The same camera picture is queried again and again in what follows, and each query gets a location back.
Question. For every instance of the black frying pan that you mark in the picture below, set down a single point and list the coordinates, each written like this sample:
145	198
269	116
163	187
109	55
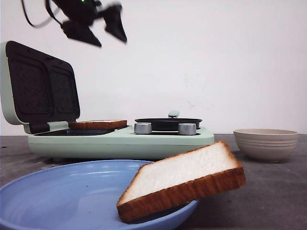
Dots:
170	123

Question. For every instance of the blue plate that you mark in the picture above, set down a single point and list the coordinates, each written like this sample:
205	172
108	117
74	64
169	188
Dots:
80	196

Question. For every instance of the silver right control knob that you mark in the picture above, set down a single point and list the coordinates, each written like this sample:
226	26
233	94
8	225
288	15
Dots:
187	129

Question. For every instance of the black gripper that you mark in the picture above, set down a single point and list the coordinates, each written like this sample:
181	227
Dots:
82	14

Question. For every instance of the silver control knob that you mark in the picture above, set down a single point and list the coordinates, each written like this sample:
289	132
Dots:
187	129
143	128

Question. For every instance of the beige ribbed bowl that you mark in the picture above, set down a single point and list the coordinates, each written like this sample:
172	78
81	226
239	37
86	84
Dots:
267	145

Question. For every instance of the white bread slice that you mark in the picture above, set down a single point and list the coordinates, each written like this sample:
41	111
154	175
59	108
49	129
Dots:
98	124
180	179

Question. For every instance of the mint green breakfast maker base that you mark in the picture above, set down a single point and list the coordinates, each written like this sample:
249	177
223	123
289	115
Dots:
116	144

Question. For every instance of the mint green sandwich maker lid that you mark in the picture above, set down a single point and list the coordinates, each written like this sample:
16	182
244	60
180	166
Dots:
38	91

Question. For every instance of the silver left control knob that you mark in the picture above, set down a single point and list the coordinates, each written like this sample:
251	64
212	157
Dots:
143	128

